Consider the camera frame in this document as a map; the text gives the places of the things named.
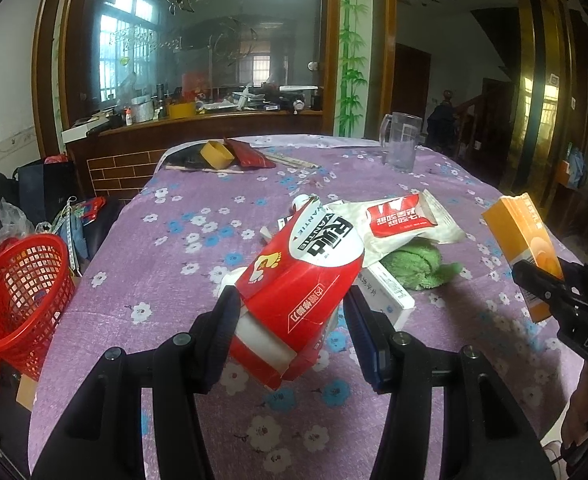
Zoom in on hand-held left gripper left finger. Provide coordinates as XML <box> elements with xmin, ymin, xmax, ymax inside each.
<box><xmin>31</xmin><ymin>289</ymin><xmax>243</xmax><ymax>480</ymax></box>

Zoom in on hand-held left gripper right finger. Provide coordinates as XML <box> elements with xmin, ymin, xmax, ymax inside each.
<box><xmin>341</xmin><ymin>286</ymin><xmax>558</xmax><ymax>480</ymax></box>

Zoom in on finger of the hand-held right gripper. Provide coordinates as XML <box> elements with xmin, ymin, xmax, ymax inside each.
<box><xmin>511</xmin><ymin>259</ymin><xmax>582</xmax><ymax>321</ymax></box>

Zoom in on orange cardboard box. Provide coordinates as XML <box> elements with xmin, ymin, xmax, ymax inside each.
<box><xmin>481</xmin><ymin>194</ymin><xmax>565</xmax><ymax>324</ymax></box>

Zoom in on red and white torn box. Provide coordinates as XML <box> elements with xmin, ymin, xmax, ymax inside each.
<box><xmin>229</xmin><ymin>202</ymin><xmax>366</xmax><ymax>392</ymax></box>

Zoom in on green fluffy cloth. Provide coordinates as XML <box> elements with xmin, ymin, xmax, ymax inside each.
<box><xmin>381</xmin><ymin>242</ymin><xmax>463</xmax><ymax>292</ymax></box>

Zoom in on red plastic basket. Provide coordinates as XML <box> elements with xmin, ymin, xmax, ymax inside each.
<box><xmin>0</xmin><ymin>233</ymin><xmax>78</xmax><ymax>382</ymax></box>

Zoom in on person's right hand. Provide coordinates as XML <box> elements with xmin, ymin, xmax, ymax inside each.
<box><xmin>561</xmin><ymin>360</ymin><xmax>588</xmax><ymax>461</ymax></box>

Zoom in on purple floral tablecloth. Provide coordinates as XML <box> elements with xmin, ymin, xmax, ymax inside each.
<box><xmin>26</xmin><ymin>134</ymin><xmax>587</xmax><ymax>480</ymax></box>

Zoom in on white wet wipe packet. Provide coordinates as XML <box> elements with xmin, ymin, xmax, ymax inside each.
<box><xmin>324</xmin><ymin>190</ymin><xmax>468</xmax><ymax>269</ymax></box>

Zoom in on white plastic bottle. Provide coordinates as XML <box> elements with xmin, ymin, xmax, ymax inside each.
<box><xmin>290</xmin><ymin>193</ymin><xmax>321</xmax><ymax>214</ymax></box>

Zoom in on wooden chopstick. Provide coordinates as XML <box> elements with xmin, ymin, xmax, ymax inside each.
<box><xmin>166</xmin><ymin>162</ymin><xmax>245</xmax><ymax>175</ymax></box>

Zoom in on yellow round container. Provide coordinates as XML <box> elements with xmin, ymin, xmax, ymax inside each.
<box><xmin>200</xmin><ymin>141</ymin><xmax>235</xmax><ymax>169</ymax></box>

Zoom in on black mesh pad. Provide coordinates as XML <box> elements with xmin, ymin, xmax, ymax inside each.
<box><xmin>179</xmin><ymin>147</ymin><xmax>210</xmax><ymax>169</ymax></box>

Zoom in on dark red packet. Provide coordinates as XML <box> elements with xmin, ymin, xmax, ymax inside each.
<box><xmin>226</xmin><ymin>139</ymin><xmax>273</xmax><ymax>169</ymax></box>

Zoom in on red blue packet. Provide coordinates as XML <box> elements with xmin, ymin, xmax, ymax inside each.
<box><xmin>74</xmin><ymin>197</ymin><xmax>108</xmax><ymax>222</ymax></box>

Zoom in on pale wooden ruler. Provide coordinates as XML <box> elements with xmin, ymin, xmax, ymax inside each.
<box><xmin>269</xmin><ymin>154</ymin><xmax>321</xmax><ymax>170</ymax></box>

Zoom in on wooden brick-pattern counter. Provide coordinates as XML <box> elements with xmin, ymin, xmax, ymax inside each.
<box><xmin>66</xmin><ymin>110</ymin><xmax>325</xmax><ymax>201</ymax></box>

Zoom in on dark hanging jacket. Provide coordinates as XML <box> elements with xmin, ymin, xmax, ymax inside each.
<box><xmin>426</xmin><ymin>90</ymin><xmax>458</xmax><ymax>147</ymax></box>

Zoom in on clear plastic pitcher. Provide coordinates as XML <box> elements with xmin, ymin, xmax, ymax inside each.
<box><xmin>379</xmin><ymin>111</ymin><xmax>424</xmax><ymax>174</ymax></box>

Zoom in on brown cardboard box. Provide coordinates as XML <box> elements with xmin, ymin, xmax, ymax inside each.
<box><xmin>16</xmin><ymin>375</ymin><xmax>38</xmax><ymax>412</ymax></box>

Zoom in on yellow box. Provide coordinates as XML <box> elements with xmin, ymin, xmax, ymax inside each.
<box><xmin>166</xmin><ymin>102</ymin><xmax>198</xmax><ymax>120</ymax></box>

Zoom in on dark shopping bag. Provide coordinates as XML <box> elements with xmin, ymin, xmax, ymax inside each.
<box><xmin>13</xmin><ymin>159</ymin><xmax>78</xmax><ymax>227</ymax></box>

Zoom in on dark wooden door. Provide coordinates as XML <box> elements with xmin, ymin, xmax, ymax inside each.
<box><xmin>394</xmin><ymin>42</ymin><xmax>433</xmax><ymax>137</ymax></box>

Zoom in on clear plastic bag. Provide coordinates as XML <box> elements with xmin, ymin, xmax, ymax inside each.
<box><xmin>0</xmin><ymin>199</ymin><xmax>36</xmax><ymax>242</ymax></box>

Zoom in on white flat box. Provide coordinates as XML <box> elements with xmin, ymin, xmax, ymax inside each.
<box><xmin>61</xmin><ymin>120</ymin><xmax>111</xmax><ymax>144</ymax></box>

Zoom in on etched glass panel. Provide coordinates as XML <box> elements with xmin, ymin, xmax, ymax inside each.
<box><xmin>69</xmin><ymin>0</ymin><xmax>326</xmax><ymax>117</ymax></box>

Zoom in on bamboo wall decal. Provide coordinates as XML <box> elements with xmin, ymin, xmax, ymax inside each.
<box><xmin>334</xmin><ymin>0</ymin><xmax>371</xmax><ymax>137</ymax></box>

